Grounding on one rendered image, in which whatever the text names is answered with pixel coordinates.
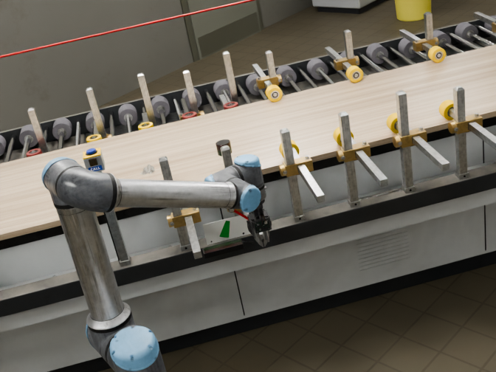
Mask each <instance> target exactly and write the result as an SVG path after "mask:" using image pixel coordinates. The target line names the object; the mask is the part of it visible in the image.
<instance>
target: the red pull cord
mask: <svg viewBox="0 0 496 372"><path fill-rule="evenodd" d="M249 1H255V0H246V1H240V2H236V3H232V4H227V5H223V6H220V7H214V8H210V9H206V10H200V11H197V12H193V13H188V14H184V15H178V16H174V17H170V18H165V19H161V20H158V21H152V22H148V23H144V24H138V25H135V26H131V27H125V28H122V29H118V30H112V31H108V32H103V33H99V34H96V35H90V36H86V37H82V38H76V39H73V40H69V41H63V42H60V43H56V44H50V45H46V46H40V47H37V48H34V49H28V50H24V51H20V52H14V53H11V54H7V55H1V56H0V58H4V57H8V56H11V55H17V54H21V53H25V52H30V51H34V50H37V49H43V48H47V47H53V46H57V45H60V44H66V43H69V42H73V41H79V40H83V39H87V38H92V37H96V36H99V35H105V34H109V33H113V32H119V31H122V30H128V29H131V28H135V27H141V26H145V25H148V24H154V23H158V22H161V21H167V20H171V19H175V18H181V17H184V16H190V15H193V14H197V13H203V12H207V11H210V10H216V9H220V8H223V7H229V6H233V5H237V4H243V3H246V2H249Z"/></svg>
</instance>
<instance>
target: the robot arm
mask: <svg viewBox="0 0 496 372"><path fill-rule="evenodd" d="M234 163H235V164H234V165H231V166H229V167H227V168H225V169H223V170H220V171H218V172H216V173H214V174H210V175H209V176H207V177H206V178H205V179H204V182H194V181H173V180H151V179H116V177H115V176H114V175H113V174H112V173H101V172H96V171H92V170H87V169H85V168H84V167H83V166H81V165H79V164H78V163H77V162H76V161H75V160H73V159H70V158H68V157H64V156H61V157H57V158H54V159H52V160H51V161H49V162H48V163H47V164H46V166H45V167H44V169H43V171H42V175H41V178H42V182H43V184H44V187H45V188H46V189H47V190H49V192H50V195H51V198H52V202H53V204H54V206H55V208H56V210H57V213H58V217H59V219H60V222H61V226H62V228H63V232H64V235H65V237H66V241H67V244H68V247H69V251H70V253H71V256H72V260H73V262H74V265H75V268H76V271H77V275H78V278H79V281H80V284H81V287H82V290H83V293H84V296H85V298H86V302H87V305H88V307H89V312H90V313H89V314H88V316H87V318H86V322H87V324H86V336H87V338H88V340H89V342H90V344H91V345H92V347H93V348H94V349H95V350H96V351H97V352H98V353H99V354H100V355H101V357H102V358H104V360H105V361H106V362H107V363H108V364H109V365H110V367H111V368H112V369H113V370H114V372H167V371H166V369H165V364H164V362H163V359H162V355H161V352H160V349H159V343H158V341H157V339H156V337H155V335H154V333H153V332H152V331H151V330H150V329H148V328H146V327H143V326H138V325H136V324H135V322H134V318H133V315H132V313H131V308H130V306H129V305H128V304H127V303H124V302H123V301H122V299H121V296H120V292H119V289H118V286H117V282H116V279H115V276H114V272H113V269H112V266H111V262H110V259H109V254H108V252H107V249H106V245H105V242H104V239H103V235H102V232H101V229H100V225H99V222H98V219H97V215H96V212H99V213H110V212H111V211H112V210H113V209H114V208H115V207H175V208H226V209H240V210H242V211H243V212H247V213H249V214H248V215H247V218H248V221H247V228H248V230H249V232H250V233H251V234H252V236H253V237H254V239H255V240H256V241H257V242H258V244H259V245H261V246H262V247H265V246H266V244H267V242H269V231H270V230H271V229H272V222H271V220H270V216H269V215H268V212H267V211H266V210H265V209H263V205H262V204H263V203H264V202H265V198H266V191H265V189H266V187H265V186H264V178H263V174H262V170H261V163H260V160H259V158H258V157H257V156H256V155H253V154H244V155H240V156H237V157H236V158H235V159H234ZM262 232H263V235H262V236H263V241H262V240H261V236H260V235H259V233H262Z"/></svg>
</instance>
